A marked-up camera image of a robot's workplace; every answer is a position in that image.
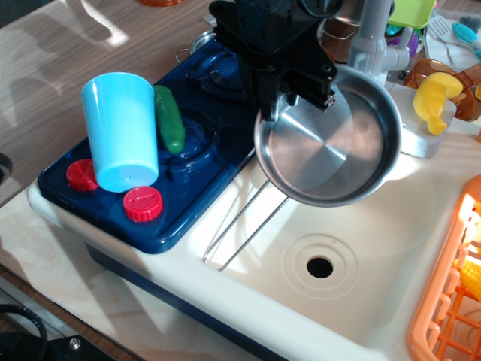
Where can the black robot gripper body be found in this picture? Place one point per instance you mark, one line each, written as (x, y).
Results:
(280, 38)

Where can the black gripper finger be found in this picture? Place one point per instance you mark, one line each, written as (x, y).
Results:
(248, 80)
(275, 96)

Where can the green toy cucumber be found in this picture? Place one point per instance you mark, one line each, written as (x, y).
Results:
(169, 120)

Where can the steel frying pan wire handle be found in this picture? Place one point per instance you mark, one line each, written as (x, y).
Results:
(310, 165)

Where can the light blue plastic cup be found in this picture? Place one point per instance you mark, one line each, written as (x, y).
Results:
(121, 128)

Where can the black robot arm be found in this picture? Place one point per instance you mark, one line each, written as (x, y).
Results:
(277, 45)

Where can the dark blue toy stove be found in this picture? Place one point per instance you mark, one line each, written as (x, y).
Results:
(219, 142)

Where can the steel pot behind stove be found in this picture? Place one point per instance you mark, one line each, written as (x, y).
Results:
(196, 45)

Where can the red stove knob right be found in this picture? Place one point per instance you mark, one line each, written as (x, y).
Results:
(143, 204)

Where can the red stove knob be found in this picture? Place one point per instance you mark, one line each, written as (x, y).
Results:
(81, 176)
(143, 204)

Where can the cream toy sink unit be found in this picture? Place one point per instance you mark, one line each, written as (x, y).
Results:
(351, 293)

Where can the red stove knob left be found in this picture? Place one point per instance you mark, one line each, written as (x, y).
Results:
(81, 176)

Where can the grey toy faucet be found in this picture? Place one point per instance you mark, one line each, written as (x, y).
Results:
(370, 53)

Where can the lime green tray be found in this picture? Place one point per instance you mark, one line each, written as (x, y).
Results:
(413, 13)

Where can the yellow toy banana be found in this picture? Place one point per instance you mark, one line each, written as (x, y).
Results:
(430, 97)

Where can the white plastic spatula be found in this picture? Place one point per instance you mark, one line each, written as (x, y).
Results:
(440, 29)

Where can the amber transparent cup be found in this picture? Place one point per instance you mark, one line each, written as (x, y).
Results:
(468, 105)

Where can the yellow toy corn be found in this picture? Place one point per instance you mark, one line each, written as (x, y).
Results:
(470, 276)

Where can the orange dish rack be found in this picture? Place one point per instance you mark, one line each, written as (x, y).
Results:
(447, 322)

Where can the black device with screw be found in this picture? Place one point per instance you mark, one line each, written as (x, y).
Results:
(20, 346)

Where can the teal handled utensil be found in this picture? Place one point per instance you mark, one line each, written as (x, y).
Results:
(467, 35)

